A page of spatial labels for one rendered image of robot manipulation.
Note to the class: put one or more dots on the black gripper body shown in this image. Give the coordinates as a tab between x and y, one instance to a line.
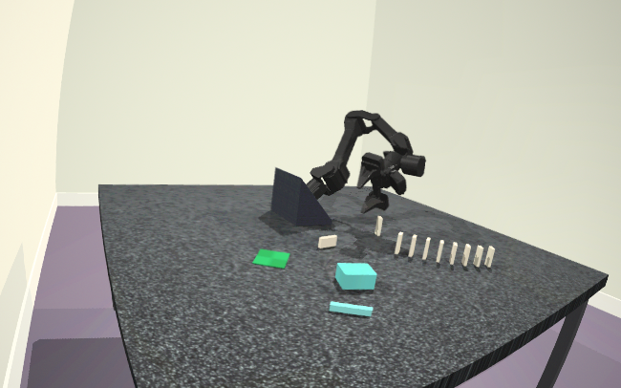
379	181

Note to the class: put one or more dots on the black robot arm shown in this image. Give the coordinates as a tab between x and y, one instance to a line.
336	173

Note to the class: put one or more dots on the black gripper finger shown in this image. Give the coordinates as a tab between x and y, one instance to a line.
367	171
371	203

